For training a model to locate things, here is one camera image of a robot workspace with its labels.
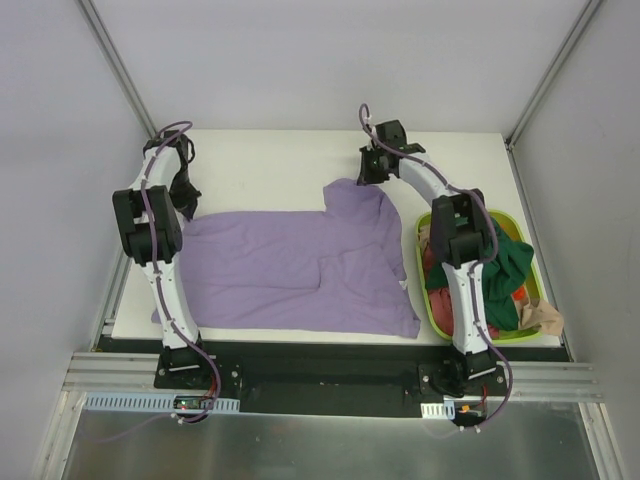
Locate purple t shirt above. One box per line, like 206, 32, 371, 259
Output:
179, 179, 420, 339

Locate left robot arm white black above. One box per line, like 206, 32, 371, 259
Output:
112, 121, 212, 389

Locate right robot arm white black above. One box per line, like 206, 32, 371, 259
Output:
357, 105, 498, 398

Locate light pink t shirt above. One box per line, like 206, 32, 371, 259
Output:
417, 224, 431, 254

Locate red pink t shirt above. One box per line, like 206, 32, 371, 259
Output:
422, 248, 499, 339

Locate dark green t shirt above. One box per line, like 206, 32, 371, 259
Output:
425, 218, 534, 338

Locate lime green plastic basket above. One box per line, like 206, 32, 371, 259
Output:
415, 210, 564, 345

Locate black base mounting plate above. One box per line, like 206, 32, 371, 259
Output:
154, 341, 513, 418

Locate beige t shirt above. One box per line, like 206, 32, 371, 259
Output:
515, 297, 565, 337

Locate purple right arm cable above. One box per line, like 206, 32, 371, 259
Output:
357, 102, 515, 401

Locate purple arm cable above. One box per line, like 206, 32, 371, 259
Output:
357, 102, 515, 401
141, 119, 222, 401

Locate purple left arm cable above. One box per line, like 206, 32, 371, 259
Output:
141, 119, 222, 401

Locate aluminium front rail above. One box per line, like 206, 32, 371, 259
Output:
63, 352, 605, 403

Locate left aluminium frame post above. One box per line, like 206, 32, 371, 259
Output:
74, 0, 158, 138

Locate aluminium frame post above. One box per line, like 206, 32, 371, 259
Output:
74, 0, 158, 138
505, 0, 605, 151

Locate left white slotted cable duct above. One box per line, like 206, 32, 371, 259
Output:
84, 393, 240, 415

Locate white slotted cable duct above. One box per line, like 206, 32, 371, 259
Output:
84, 393, 240, 415
420, 400, 456, 421

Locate right white slotted cable duct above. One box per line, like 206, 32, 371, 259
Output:
420, 400, 456, 421

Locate right aluminium frame post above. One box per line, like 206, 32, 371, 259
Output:
505, 0, 605, 151

